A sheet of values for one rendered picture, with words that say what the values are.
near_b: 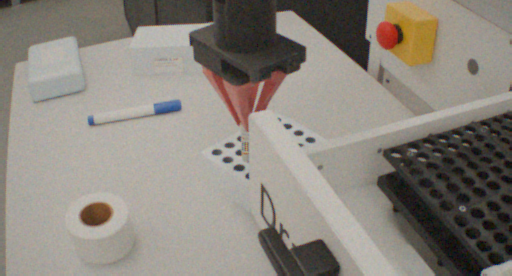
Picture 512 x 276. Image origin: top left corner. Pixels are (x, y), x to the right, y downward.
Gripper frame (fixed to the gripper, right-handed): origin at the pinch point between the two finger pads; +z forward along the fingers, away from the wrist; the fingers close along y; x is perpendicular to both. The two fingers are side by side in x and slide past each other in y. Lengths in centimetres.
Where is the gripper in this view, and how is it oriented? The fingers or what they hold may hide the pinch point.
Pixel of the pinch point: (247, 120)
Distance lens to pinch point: 51.3
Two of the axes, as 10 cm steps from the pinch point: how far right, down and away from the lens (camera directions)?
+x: -7.7, 3.9, -5.1
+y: -6.4, -4.5, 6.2
